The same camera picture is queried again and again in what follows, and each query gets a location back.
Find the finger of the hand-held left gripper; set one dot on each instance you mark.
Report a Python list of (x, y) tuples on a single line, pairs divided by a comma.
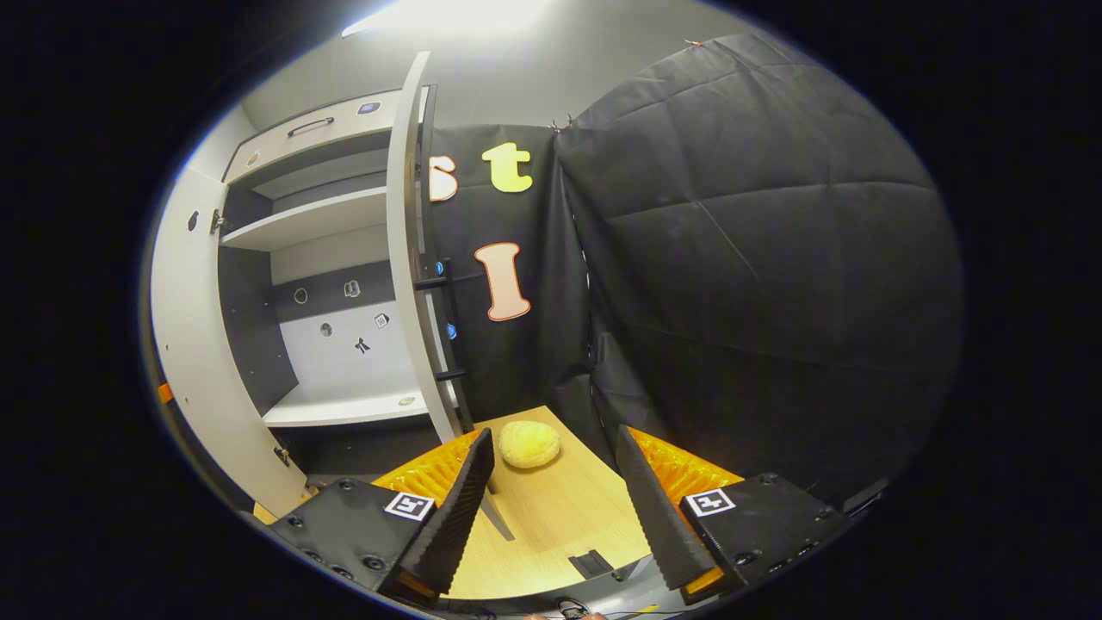
[(165, 393)]

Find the grey shoe cabinet door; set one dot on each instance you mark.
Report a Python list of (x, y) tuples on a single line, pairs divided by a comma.
[(198, 344), (400, 215)]

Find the black table clamp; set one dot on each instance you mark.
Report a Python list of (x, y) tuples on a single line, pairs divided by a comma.
[(592, 564)]

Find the yellow round bun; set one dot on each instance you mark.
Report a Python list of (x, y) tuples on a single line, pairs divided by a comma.
[(529, 443)]

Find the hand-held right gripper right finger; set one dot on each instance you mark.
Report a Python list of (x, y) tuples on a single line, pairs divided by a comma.
[(659, 517)]

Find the grey cabinet drawer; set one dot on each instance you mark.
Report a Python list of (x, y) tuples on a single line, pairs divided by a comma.
[(344, 129)]

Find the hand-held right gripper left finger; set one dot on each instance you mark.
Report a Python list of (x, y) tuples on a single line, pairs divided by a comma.
[(461, 517)]

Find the light grey cabinet shelf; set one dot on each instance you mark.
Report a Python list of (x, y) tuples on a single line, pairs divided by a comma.
[(362, 406), (318, 220)]

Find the black backdrop cloth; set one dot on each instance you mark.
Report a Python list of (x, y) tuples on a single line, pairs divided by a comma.
[(758, 258)]

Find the grey double-door shoe cabinet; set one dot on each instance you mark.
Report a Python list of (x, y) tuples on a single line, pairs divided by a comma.
[(344, 379)]

